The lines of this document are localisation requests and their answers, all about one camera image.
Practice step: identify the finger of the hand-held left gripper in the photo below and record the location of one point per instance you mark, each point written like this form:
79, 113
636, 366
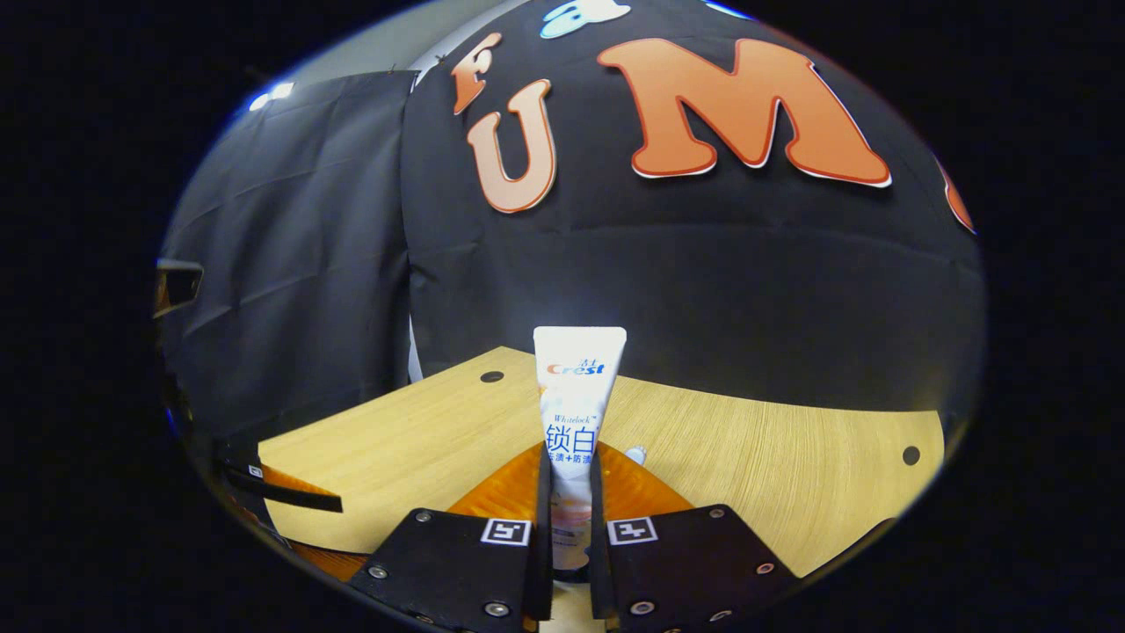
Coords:
330, 558
281, 494

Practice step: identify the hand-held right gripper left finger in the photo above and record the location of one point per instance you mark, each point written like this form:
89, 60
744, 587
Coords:
457, 563

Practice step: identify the white toothpaste tube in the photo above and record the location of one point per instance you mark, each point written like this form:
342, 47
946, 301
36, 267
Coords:
580, 396

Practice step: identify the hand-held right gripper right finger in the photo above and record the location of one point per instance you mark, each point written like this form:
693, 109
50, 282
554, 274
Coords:
685, 563

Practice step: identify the plain black cloth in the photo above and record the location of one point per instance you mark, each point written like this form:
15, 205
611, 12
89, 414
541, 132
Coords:
290, 264

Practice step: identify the black backdrop cloth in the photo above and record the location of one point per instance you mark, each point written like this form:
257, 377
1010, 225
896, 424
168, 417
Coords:
703, 281

